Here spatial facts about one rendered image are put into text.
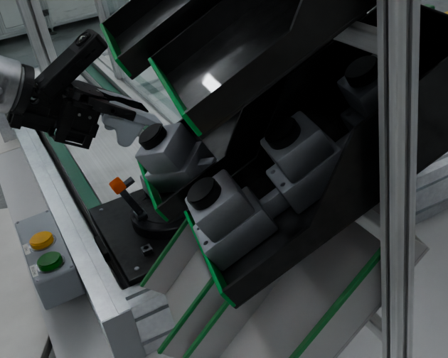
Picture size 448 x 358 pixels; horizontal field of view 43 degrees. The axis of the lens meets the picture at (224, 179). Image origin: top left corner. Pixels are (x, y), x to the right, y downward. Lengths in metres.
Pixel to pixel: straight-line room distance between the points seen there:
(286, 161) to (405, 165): 0.10
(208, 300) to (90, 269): 0.33
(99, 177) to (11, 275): 0.28
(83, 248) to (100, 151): 0.43
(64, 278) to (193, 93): 0.59
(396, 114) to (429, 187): 0.68
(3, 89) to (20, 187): 0.69
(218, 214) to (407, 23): 0.21
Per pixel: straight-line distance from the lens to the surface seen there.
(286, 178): 0.50
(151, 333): 0.90
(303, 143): 0.47
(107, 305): 0.88
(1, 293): 1.16
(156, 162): 0.59
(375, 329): 0.57
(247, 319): 0.67
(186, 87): 0.46
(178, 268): 0.79
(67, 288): 0.99
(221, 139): 0.64
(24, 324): 1.07
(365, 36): 0.41
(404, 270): 0.50
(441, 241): 1.07
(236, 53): 0.46
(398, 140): 0.41
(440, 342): 0.90
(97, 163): 1.35
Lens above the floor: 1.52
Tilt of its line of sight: 31 degrees down
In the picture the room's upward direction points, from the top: 10 degrees counter-clockwise
